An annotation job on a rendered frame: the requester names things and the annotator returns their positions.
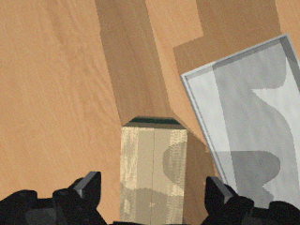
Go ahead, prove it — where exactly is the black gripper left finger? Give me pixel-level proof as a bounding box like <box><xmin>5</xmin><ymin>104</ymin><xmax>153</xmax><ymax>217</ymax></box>
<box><xmin>0</xmin><ymin>171</ymin><xmax>112</xmax><ymax>225</ymax></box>

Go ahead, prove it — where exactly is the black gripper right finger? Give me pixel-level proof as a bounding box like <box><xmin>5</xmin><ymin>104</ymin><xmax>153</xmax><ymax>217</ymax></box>
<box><xmin>201</xmin><ymin>176</ymin><xmax>300</xmax><ymax>225</ymax></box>

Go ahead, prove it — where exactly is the grey shallow tray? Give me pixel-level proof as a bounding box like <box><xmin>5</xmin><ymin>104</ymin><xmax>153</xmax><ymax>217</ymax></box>
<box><xmin>179</xmin><ymin>33</ymin><xmax>300</xmax><ymax>210</ymax></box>

